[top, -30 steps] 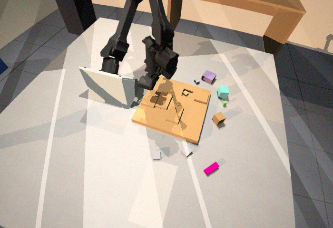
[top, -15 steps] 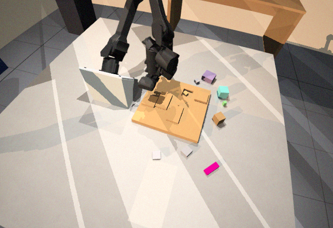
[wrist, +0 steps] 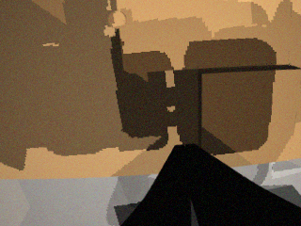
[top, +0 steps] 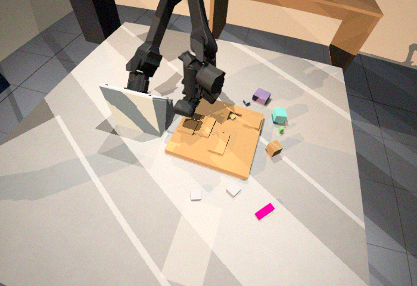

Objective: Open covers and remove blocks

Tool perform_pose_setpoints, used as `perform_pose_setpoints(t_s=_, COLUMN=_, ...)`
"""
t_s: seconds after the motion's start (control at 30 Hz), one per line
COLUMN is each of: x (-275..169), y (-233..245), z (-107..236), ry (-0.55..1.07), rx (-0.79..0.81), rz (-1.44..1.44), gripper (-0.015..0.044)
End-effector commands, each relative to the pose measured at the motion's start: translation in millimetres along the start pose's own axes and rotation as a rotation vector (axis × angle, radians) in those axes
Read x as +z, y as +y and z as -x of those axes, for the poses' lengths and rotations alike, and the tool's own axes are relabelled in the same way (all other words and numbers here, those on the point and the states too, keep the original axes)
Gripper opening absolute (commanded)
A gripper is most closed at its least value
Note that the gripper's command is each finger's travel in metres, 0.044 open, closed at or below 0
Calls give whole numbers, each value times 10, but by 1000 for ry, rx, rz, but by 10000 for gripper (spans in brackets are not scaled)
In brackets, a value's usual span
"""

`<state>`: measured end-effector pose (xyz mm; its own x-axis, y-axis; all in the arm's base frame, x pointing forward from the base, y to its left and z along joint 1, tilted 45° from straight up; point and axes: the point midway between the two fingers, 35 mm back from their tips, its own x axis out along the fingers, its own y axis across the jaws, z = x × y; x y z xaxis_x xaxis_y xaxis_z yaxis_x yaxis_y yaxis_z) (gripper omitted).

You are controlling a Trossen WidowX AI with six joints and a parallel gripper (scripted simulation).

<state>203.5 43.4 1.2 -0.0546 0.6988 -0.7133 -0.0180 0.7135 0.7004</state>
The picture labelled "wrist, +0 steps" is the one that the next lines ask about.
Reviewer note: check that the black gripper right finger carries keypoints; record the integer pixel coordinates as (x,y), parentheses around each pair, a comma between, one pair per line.
(222,197)

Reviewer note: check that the orange puzzle board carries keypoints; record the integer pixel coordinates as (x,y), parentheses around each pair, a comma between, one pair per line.
(102,88)

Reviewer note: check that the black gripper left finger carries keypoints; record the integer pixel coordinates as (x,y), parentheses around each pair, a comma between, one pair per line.
(168,203)

